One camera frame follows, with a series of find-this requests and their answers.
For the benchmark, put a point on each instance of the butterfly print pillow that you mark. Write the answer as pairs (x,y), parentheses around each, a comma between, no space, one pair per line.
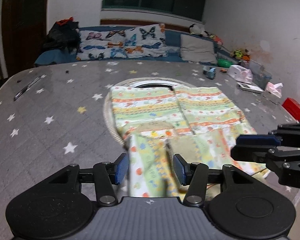
(120,43)

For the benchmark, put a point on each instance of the grey star-print tablecloth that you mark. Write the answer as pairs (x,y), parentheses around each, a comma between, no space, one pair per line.
(52,105)

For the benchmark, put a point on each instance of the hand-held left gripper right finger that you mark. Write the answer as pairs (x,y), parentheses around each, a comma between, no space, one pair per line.
(179,170)

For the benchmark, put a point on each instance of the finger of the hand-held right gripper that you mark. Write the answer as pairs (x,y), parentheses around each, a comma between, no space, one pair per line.
(247,153)
(255,139)

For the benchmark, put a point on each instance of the round black heating plate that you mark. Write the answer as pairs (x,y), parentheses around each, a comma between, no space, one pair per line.
(152,86)

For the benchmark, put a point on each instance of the blue sofa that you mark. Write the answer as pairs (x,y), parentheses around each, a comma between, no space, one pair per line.
(50,57)

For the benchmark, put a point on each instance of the green plastic bag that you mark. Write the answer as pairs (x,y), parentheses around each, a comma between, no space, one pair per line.
(224,63)

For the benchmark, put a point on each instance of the pink plush toy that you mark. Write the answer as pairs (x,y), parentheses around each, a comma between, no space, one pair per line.
(216,39)

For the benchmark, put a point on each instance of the clear plastic storage box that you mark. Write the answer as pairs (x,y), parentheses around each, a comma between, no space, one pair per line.
(261,76)

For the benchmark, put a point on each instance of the red box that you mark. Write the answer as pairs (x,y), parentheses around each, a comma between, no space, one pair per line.
(295,108)

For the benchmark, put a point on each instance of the grey pillow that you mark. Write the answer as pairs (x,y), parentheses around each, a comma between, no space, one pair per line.
(197,50)

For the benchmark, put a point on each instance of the pile of dark clothes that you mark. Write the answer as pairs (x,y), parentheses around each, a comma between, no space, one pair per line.
(61,37)

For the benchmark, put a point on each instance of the pastel patterned child's garment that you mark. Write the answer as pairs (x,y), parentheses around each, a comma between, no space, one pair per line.
(165,107)

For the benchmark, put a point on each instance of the dark wooden door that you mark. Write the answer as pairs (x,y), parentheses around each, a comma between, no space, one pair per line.
(25,25)

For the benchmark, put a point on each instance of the red cloth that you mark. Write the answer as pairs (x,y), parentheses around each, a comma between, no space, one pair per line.
(65,21)

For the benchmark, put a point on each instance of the white pink plastic bag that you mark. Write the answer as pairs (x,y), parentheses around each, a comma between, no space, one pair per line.
(240,73)

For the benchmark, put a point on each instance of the tissue pack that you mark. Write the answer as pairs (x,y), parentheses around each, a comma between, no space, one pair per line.
(272,92)

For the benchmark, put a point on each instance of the clear black ballpoint pen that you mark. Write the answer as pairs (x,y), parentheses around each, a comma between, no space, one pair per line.
(27,88)

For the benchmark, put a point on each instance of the black and white plush toy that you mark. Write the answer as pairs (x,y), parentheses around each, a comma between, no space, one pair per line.
(197,30)

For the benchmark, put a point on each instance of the white flat device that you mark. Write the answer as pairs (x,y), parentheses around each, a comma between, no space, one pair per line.
(250,87)

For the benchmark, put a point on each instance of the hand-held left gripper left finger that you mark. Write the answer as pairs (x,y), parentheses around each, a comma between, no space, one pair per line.
(121,169)

